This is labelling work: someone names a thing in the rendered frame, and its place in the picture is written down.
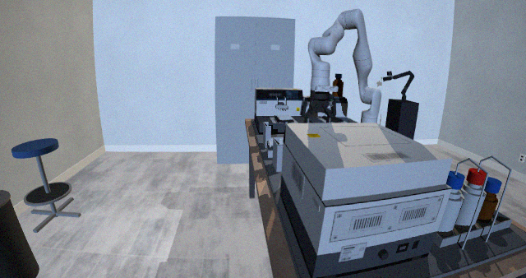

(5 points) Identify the blue bottle cap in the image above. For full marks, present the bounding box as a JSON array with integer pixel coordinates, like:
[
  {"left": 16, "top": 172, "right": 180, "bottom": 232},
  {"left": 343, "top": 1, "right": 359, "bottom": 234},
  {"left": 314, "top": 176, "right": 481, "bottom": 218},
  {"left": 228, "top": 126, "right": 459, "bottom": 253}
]
[
  {"left": 446, "top": 171, "right": 465, "bottom": 188},
  {"left": 485, "top": 177, "right": 502, "bottom": 192}
]

